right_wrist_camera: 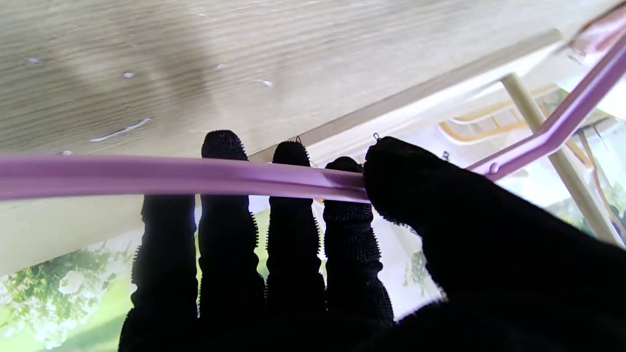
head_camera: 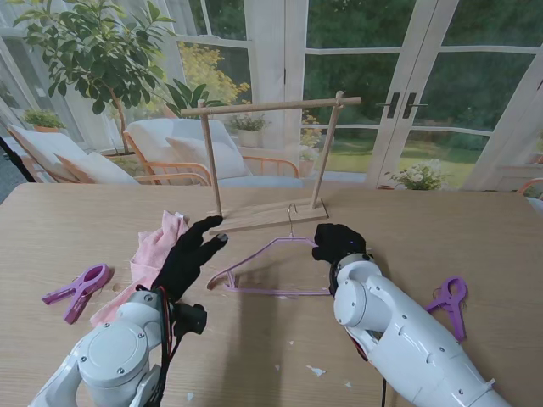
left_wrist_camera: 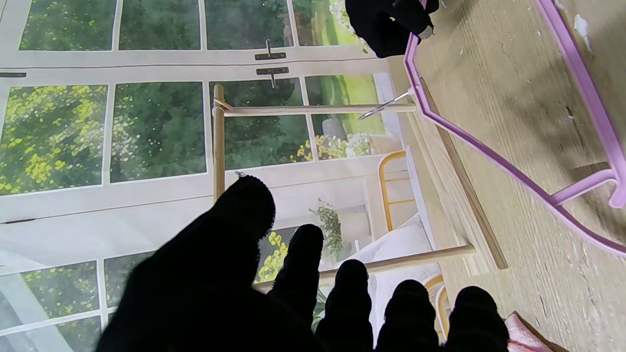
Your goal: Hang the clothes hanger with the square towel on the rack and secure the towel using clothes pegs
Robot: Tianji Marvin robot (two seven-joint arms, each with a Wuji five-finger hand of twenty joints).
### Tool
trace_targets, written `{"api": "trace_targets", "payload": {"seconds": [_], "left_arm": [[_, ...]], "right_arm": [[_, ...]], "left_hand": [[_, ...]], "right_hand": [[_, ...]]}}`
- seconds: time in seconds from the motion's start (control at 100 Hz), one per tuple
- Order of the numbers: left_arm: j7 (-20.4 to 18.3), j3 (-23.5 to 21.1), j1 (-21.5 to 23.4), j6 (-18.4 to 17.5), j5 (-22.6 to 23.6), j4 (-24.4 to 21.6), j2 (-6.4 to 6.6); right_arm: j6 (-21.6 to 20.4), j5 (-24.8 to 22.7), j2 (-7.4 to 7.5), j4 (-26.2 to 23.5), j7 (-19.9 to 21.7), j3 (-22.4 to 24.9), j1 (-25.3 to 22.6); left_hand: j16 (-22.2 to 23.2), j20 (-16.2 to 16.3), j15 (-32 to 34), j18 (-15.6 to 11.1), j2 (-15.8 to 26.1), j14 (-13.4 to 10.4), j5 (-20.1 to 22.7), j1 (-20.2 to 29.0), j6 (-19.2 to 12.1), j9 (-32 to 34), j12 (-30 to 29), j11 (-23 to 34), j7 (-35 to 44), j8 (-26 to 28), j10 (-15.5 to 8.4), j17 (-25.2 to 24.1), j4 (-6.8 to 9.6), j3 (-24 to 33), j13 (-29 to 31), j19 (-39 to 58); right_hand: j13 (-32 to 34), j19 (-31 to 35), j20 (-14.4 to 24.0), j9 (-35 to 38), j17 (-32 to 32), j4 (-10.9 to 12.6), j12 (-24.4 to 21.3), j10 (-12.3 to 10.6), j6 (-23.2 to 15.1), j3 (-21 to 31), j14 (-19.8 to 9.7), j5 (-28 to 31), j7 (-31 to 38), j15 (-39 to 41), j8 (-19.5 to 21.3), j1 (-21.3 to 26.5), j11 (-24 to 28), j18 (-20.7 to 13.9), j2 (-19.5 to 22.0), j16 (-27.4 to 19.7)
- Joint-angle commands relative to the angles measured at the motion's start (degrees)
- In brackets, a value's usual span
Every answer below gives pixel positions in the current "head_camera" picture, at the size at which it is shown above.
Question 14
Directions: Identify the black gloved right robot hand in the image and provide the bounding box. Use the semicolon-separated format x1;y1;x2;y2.
311;223;368;265

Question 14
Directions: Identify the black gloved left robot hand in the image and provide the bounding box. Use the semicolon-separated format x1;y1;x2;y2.
151;215;230;304

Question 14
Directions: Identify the pink square towel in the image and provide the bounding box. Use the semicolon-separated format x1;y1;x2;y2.
90;210;191;327

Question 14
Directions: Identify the pink plastic clothes hanger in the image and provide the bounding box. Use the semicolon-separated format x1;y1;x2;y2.
207;203;336;297

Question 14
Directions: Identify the purple clothes peg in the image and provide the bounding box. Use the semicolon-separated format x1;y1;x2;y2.
41;263;115;326
425;276;469;343

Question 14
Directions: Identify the wooden hanging rack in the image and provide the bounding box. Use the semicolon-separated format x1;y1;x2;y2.
181;91;362;233

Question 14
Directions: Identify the printed garden backdrop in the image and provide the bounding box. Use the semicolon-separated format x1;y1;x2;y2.
0;0;543;198

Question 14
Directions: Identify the black tripod leg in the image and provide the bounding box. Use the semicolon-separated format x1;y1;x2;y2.
0;135;39;184

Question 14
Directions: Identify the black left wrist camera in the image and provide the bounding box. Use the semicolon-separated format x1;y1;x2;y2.
173;303;209;336

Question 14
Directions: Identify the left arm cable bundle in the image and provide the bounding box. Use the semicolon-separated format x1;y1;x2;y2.
153;287;182;407

